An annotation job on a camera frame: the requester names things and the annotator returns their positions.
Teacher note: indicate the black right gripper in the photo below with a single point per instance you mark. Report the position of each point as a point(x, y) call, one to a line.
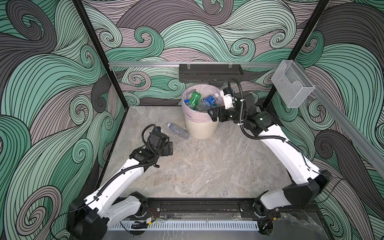
point(224, 116)

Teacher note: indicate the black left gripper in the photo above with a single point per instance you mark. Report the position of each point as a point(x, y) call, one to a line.
point(167, 148)

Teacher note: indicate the clear bottle white cap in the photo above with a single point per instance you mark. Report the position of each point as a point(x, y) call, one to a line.
point(178, 131)

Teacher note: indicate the green bottle yellow cap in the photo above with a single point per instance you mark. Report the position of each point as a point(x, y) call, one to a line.
point(194, 100)

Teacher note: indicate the clear bottle blue striped label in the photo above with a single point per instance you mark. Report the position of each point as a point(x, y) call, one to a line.
point(188, 103)

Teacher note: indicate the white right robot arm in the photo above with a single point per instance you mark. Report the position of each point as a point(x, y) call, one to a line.
point(308, 180)

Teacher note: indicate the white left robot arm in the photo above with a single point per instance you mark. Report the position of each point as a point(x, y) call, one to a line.
point(90, 218)

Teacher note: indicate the pink bin liner bag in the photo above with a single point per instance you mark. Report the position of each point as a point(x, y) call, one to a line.
point(204, 90)

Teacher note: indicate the cream ribbed trash bin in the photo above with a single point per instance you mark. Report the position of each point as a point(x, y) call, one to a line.
point(201, 131)

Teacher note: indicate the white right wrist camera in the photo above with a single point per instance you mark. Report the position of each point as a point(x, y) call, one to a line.
point(227, 97)

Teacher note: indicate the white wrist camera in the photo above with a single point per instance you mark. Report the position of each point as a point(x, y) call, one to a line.
point(227, 97)
point(157, 129)

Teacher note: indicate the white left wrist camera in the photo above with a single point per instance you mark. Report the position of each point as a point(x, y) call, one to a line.
point(157, 129)

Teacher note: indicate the black wall tray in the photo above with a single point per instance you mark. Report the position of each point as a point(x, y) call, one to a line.
point(209, 73)

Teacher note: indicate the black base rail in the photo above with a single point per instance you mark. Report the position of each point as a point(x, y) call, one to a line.
point(165, 206)

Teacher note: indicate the clear acrylic wall holder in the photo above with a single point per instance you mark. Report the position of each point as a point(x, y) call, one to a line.
point(292, 83)

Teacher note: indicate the white slotted cable duct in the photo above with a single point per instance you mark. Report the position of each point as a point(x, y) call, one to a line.
point(203, 226)

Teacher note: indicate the aluminium rail back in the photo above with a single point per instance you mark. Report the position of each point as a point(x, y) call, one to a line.
point(166, 64)

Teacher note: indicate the aluminium rail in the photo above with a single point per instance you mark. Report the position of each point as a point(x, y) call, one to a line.
point(331, 96)
point(166, 64)

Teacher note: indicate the aluminium rail right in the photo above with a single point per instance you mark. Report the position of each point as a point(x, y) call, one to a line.
point(331, 96)

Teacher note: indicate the black frame post right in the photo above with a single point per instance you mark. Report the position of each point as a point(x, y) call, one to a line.
point(312, 21)

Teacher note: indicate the black frame post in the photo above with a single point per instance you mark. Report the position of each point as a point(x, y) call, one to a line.
point(312, 21)
point(95, 41)

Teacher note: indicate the black frame post left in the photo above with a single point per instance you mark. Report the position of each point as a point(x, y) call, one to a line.
point(95, 41)

